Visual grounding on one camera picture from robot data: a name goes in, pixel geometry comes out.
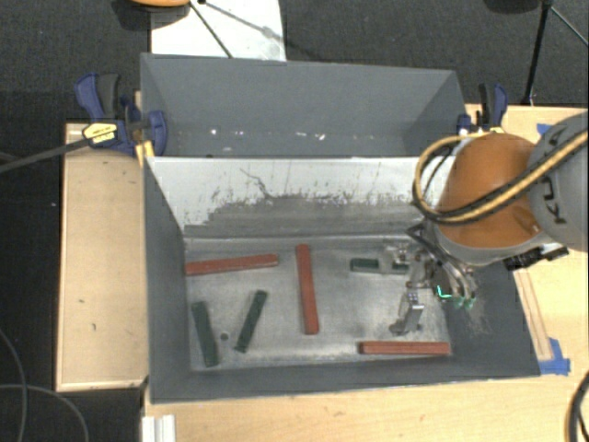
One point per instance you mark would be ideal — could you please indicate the black cylinder on white bracket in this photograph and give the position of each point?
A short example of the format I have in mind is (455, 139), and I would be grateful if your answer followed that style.
(522, 259)

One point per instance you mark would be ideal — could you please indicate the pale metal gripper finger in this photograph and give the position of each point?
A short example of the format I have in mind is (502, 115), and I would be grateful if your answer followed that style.
(398, 257)
(411, 316)

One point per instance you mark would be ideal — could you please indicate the red-brown flat block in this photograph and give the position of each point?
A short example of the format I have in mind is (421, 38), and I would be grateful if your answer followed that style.
(230, 264)
(307, 288)
(405, 348)

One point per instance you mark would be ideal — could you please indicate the grey metal bin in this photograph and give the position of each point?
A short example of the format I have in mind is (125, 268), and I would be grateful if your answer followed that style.
(294, 108)

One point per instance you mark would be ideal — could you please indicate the dark green flat block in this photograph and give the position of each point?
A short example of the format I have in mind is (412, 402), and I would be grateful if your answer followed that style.
(251, 320)
(205, 334)
(364, 265)

